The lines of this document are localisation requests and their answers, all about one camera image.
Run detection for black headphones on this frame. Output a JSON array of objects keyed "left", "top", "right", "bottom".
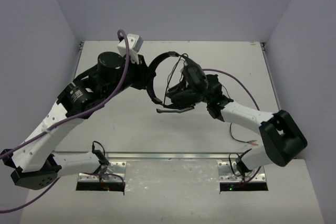
[{"left": 146, "top": 51, "right": 195, "bottom": 113}]

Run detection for black headphone cable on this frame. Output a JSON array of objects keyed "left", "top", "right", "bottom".
[{"left": 162, "top": 53, "right": 259, "bottom": 146}]

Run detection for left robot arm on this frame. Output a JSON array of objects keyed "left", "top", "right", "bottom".
[{"left": 1, "top": 51, "right": 155, "bottom": 190}]

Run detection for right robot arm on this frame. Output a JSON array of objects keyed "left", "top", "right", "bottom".
[{"left": 166, "top": 60, "right": 308, "bottom": 177}]

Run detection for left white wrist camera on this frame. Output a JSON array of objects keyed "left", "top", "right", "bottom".
[{"left": 117, "top": 34, "right": 143, "bottom": 65}]

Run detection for right metal base bracket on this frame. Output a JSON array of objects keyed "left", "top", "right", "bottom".
[{"left": 217, "top": 159, "right": 266, "bottom": 183}]

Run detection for metal base bracket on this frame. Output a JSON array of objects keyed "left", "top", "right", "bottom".
[
  {"left": 77, "top": 160, "right": 127, "bottom": 183},
  {"left": 217, "top": 159, "right": 266, "bottom": 183}
]

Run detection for left metal base bracket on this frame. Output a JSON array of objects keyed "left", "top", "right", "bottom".
[{"left": 77, "top": 160, "right": 127, "bottom": 183}]

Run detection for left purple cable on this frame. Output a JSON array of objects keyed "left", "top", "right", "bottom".
[{"left": 0, "top": 29, "right": 132, "bottom": 213}]

